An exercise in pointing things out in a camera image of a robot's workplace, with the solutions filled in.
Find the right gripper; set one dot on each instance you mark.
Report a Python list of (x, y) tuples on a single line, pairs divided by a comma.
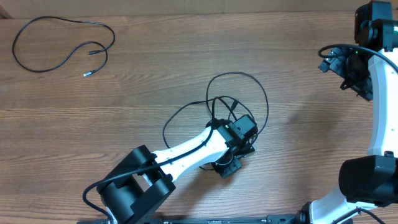
[(336, 65)]

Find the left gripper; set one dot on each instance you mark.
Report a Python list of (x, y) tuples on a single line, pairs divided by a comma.
[(224, 171)]

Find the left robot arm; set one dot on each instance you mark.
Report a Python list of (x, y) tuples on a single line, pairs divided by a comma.
[(143, 180)]

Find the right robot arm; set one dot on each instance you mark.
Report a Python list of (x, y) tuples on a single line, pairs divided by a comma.
[(369, 67)]

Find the cardboard backdrop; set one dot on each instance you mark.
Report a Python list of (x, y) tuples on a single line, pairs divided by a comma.
[(24, 9)]

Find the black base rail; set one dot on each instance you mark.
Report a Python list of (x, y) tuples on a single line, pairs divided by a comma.
[(270, 219)]

